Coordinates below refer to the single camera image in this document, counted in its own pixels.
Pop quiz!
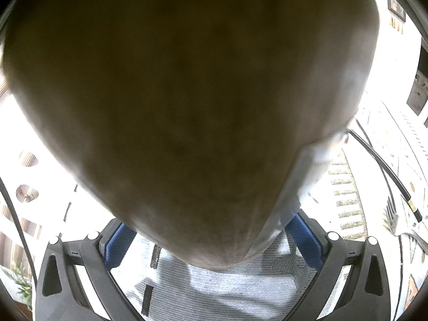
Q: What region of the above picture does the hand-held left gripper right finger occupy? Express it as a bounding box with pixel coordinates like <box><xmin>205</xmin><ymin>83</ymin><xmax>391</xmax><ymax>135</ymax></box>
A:
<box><xmin>285</xmin><ymin>211</ymin><xmax>391</xmax><ymax>321</ymax></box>

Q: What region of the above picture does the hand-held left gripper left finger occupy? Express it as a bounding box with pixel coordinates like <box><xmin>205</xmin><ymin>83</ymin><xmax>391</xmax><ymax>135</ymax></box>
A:
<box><xmin>35</xmin><ymin>220</ymin><xmax>148</xmax><ymax>321</ymax></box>

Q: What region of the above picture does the metal fork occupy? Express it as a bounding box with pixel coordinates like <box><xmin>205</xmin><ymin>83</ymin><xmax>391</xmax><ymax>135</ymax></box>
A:
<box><xmin>384</xmin><ymin>196</ymin><xmax>428</xmax><ymax>251</ymax></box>

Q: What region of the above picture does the blue patterned table mat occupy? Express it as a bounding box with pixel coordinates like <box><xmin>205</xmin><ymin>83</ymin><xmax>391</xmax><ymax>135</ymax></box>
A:
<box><xmin>33</xmin><ymin>100</ymin><xmax>428</xmax><ymax>321</ymax></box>

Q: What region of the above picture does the white dining chair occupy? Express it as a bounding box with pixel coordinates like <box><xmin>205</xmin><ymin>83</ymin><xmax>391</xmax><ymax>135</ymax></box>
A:
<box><xmin>0</xmin><ymin>94</ymin><xmax>81</xmax><ymax>244</ymax></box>

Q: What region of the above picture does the green potted plant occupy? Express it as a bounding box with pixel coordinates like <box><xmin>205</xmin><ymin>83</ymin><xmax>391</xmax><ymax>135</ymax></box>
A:
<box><xmin>2</xmin><ymin>261</ymin><xmax>34</xmax><ymax>308</ymax></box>

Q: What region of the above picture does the small framed picture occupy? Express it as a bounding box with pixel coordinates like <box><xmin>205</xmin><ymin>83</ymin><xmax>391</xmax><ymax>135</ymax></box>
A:
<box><xmin>387</xmin><ymin>0</ymin><xmax>407</xmax><ymax>21</ymax></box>

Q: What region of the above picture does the black cable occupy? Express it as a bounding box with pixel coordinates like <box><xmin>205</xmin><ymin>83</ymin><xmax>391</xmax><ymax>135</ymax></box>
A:
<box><xmin>0</xmin><ymin>177</ymin><xmax>37</xmax><ymax>285</ymax></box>

